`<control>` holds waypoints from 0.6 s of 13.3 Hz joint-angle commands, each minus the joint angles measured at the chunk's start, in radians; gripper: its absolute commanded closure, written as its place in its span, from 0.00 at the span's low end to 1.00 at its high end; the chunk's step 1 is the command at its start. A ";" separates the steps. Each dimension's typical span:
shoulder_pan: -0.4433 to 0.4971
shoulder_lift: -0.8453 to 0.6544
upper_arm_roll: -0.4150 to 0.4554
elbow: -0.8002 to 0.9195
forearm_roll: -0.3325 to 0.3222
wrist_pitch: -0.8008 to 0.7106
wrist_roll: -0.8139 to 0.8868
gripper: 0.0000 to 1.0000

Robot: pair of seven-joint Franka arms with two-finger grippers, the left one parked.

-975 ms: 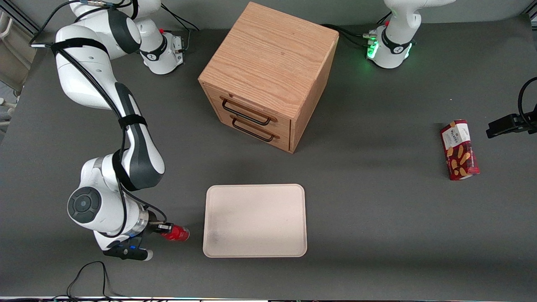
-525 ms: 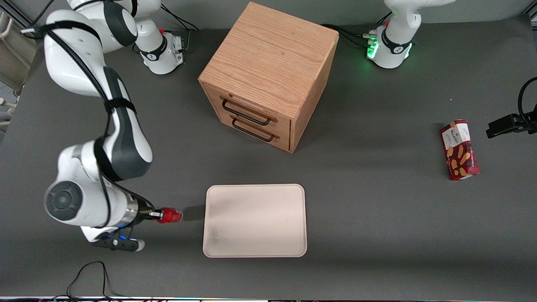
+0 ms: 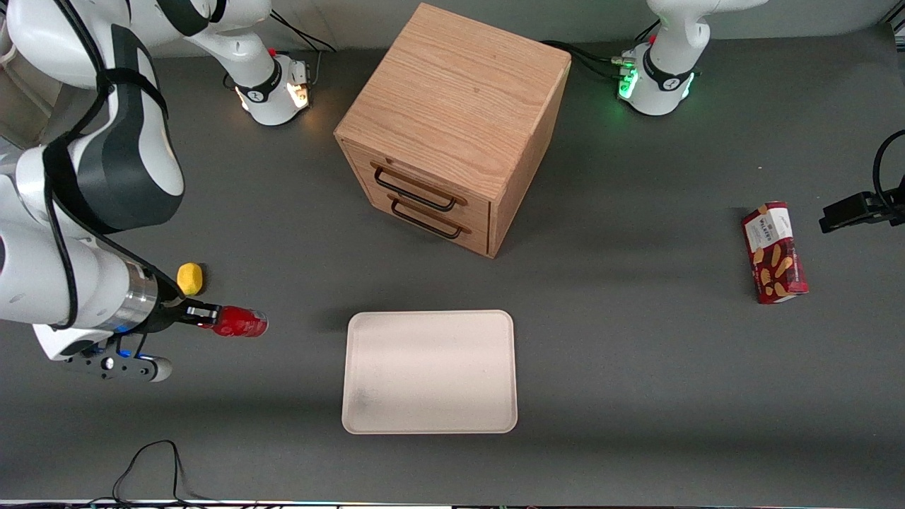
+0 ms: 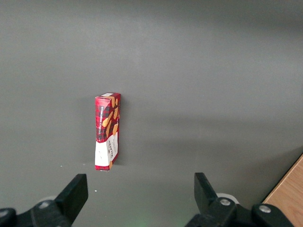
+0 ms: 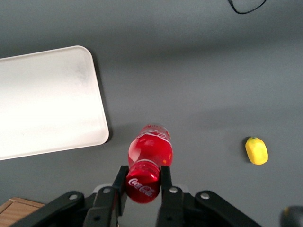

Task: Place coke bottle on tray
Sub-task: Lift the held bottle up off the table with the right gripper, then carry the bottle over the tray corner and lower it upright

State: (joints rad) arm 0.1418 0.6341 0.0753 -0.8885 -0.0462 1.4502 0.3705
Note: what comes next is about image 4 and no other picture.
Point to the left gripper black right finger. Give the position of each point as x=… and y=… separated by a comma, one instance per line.
x=213, y=210

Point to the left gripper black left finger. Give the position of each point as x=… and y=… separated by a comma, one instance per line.
x=68, y=203

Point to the red tartan shortbread cookie box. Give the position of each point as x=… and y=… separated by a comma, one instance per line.
x=106, y=132

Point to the oak wooden drawer cabinet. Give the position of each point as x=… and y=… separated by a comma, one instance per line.
x=290, y=203

